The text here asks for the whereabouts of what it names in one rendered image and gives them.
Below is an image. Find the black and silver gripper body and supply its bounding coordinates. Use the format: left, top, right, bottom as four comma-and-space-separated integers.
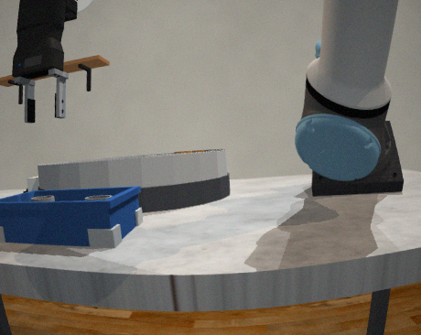
12, 0, 78, 80

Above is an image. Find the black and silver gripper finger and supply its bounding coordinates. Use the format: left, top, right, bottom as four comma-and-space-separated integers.
49, 69, 69, 118
14, 77, 35, 124

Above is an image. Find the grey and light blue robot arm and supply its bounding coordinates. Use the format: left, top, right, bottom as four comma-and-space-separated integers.
295, 0, 399, 181

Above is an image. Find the blue square crate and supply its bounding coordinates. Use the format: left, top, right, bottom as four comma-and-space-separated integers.
0, 186, 143, 248

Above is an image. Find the grey round turntable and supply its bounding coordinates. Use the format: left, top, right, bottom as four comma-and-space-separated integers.
23, 149, 230, 213

